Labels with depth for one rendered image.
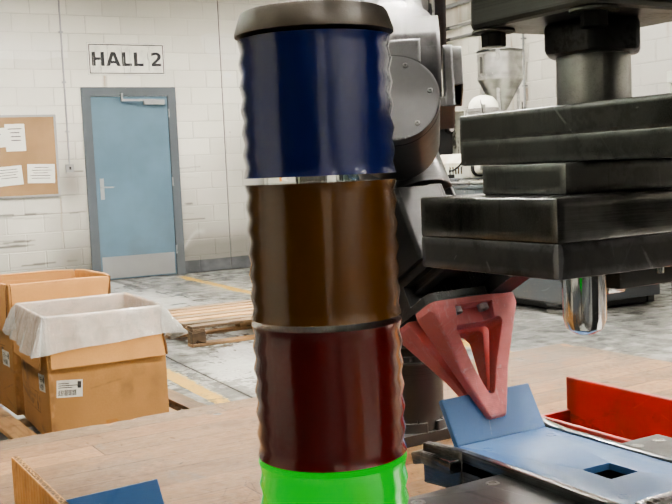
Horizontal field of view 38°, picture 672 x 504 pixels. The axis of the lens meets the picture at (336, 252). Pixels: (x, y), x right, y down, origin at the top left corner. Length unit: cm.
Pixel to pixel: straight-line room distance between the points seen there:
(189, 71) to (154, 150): 104
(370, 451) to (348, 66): 9
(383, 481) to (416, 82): 38
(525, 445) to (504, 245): 18
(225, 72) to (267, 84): 1188
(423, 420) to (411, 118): 41
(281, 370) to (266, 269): 2
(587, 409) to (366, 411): 69
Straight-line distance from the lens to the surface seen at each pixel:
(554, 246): 44
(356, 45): 23
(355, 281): 23
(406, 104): 59
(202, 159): 1192
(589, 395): 91
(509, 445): 61
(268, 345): 24
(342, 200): 23
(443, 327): 61
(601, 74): 50
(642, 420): 87
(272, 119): 23
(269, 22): 23
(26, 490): 69
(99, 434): 104
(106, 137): 1157
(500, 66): 902
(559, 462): 57
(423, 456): 61
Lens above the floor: 116
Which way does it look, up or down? 5 degrees down
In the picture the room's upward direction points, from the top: 3 degrees counter-clockwise
